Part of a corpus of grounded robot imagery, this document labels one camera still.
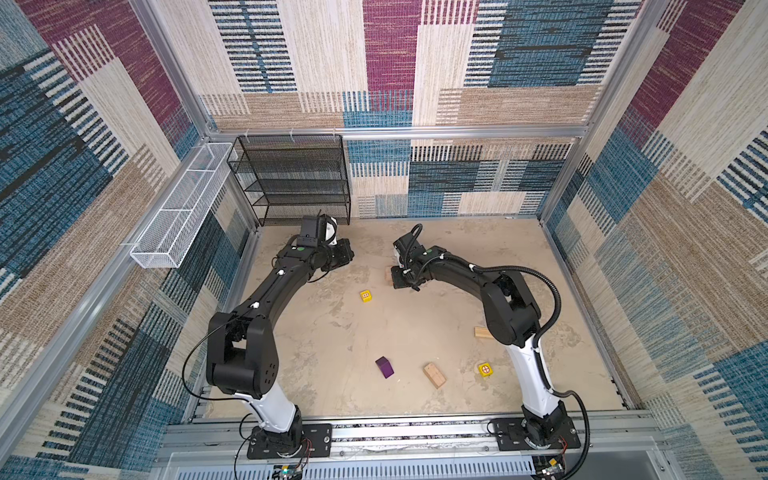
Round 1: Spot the purple block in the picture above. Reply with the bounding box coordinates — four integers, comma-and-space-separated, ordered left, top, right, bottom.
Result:
375, 356, 394, 379

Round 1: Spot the wood block front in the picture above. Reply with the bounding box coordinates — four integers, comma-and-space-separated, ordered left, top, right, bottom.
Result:
423, 362, 447, 389

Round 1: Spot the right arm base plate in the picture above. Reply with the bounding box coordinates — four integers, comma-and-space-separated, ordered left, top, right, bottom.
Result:
486, 416, 582, 451

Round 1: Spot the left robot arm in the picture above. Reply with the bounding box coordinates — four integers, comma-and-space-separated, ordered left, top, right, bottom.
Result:
205, 213, 354, 457

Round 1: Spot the black wire shelf rack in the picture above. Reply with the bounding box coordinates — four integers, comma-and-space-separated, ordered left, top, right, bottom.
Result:
228, 134, 352, 226

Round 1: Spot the white mesh wall basket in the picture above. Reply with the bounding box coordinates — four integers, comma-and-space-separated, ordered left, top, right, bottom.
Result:
130, 143, 233, 269

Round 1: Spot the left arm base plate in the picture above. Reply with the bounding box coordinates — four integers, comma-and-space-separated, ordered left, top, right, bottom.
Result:
246, 423, 332, 460

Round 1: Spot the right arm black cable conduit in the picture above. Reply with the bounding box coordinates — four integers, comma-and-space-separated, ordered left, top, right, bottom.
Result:
401, 223, 592, 480

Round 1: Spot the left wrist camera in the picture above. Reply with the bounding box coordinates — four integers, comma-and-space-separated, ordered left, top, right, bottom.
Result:
318, 214, 338, 246

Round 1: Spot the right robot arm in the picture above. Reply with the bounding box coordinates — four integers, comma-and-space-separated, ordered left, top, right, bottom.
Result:
391, 225, 568, 448

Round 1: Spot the aluminium front rail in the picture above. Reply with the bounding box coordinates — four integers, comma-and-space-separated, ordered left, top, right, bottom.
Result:
150, 411, 683, 479

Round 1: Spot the yellow cube red mark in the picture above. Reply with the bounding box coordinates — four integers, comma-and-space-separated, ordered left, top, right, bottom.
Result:
477, 362, 494, 378

